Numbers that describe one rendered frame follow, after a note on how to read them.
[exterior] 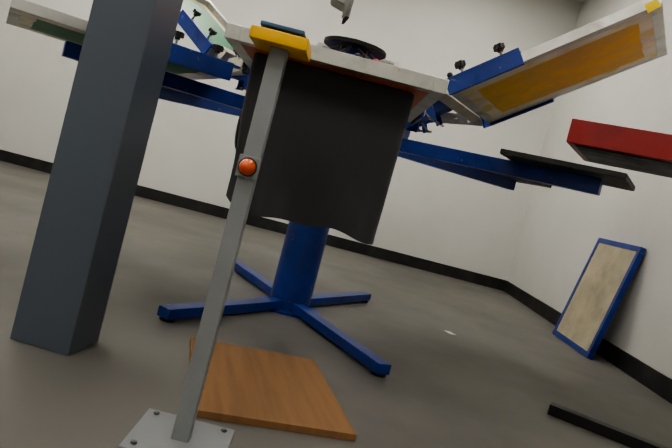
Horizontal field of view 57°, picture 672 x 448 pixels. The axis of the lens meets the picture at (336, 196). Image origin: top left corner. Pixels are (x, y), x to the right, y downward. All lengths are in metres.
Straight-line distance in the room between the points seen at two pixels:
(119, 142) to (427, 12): 5.07
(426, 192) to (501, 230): 0.85
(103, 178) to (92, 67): 0.31
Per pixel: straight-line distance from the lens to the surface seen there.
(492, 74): 2.48
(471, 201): 6.47
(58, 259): 1.93
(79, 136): 1.90
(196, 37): 3.30
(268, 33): 1.40
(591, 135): 2.43
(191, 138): 6.51
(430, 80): 1.63
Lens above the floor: 0.67
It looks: 2 degrees down
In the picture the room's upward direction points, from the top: 15 degrees clockwise
